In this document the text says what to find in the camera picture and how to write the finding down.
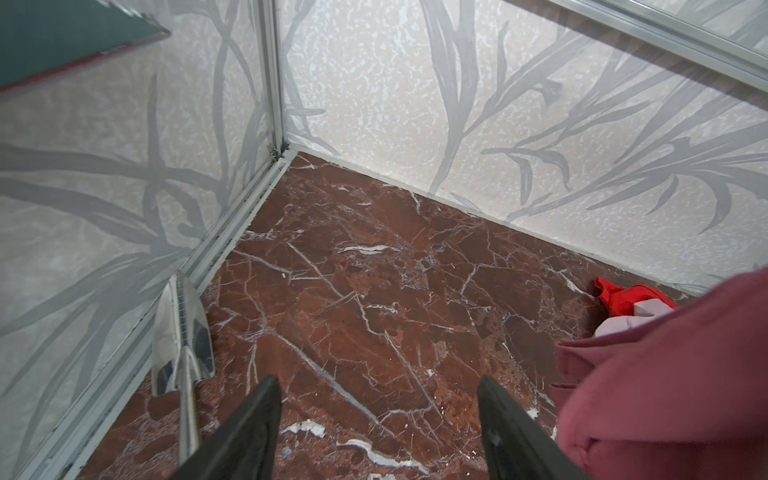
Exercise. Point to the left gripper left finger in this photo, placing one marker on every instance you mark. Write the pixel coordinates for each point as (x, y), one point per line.
(244, 447)

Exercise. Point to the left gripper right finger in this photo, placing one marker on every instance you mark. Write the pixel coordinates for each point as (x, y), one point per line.
(515, 446)

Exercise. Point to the dark pink ribbed cloth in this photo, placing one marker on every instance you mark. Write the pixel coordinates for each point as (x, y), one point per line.
(681, 397)

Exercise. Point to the red cloth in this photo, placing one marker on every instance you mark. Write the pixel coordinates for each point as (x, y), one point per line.
(620, 301)

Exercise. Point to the light pink cloth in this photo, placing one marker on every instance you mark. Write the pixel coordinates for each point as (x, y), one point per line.
(641, 313)

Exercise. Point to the silver metal trowel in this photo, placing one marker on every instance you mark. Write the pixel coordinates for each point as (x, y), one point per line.
(182, 355)

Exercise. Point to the aluminium frame horizontal bar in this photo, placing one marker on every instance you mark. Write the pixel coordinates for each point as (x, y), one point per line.
(728, 37)

